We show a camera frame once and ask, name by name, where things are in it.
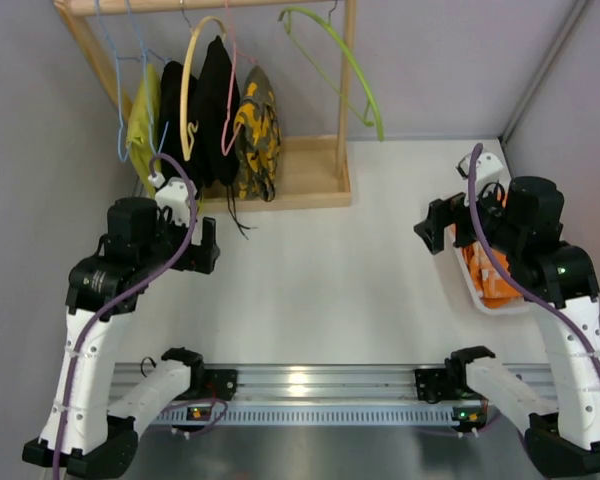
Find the aluminium mounting rail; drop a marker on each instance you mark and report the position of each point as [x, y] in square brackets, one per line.
[290, 384]

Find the orange white cloth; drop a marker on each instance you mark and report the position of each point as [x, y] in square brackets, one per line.
[490, 275]

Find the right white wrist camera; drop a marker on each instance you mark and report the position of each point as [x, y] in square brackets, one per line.
[489, 169]

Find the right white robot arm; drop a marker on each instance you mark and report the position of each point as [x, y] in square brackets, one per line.
[558, 281]

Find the pink wire hanger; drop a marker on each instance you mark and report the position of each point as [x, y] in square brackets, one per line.
[227, 143]

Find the camouflage trousers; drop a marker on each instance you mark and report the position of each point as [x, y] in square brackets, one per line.
[258, 142]

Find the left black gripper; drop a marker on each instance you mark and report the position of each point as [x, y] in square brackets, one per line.
[200, 248]

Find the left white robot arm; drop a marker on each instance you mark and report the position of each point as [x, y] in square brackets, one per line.
[86, 435]

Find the black trousers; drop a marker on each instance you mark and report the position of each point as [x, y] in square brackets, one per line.
[209, 111]

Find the wooden clothes rack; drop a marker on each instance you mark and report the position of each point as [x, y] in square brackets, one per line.
[313, 170]

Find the green plastic hanger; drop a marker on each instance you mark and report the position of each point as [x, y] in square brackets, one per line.
[370, 116]

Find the white plastic basket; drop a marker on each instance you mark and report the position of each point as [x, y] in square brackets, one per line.
[485, 295]

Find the yellow garment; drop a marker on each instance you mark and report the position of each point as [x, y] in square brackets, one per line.
[137, 140]

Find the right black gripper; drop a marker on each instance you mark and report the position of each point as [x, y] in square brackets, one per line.
[441, 220]

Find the grey slotted cable duct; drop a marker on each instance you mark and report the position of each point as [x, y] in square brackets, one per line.
[446, 414]

